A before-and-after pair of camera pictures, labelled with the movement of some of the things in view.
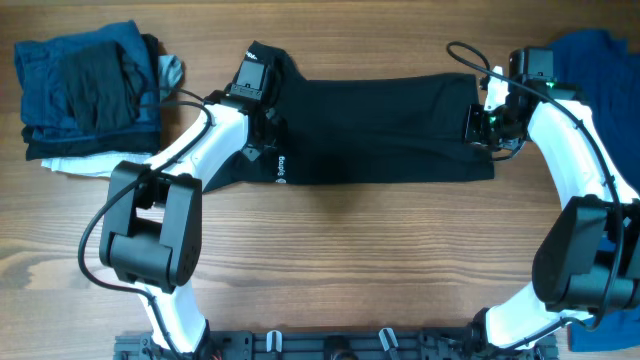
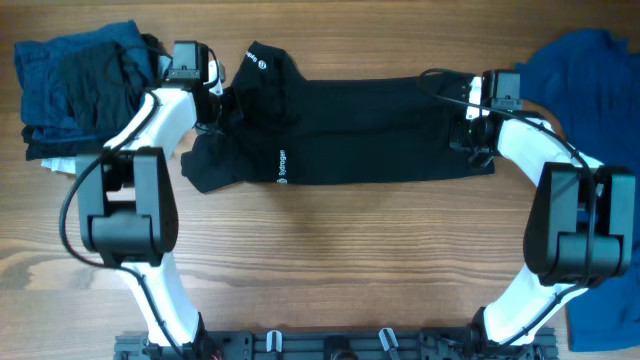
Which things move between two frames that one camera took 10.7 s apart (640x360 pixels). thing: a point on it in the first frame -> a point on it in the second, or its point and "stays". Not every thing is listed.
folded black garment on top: [99, 87] stays
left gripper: [258, 150] -> [235, 113]
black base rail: [335, 344] stays
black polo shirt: [394, 129] stays
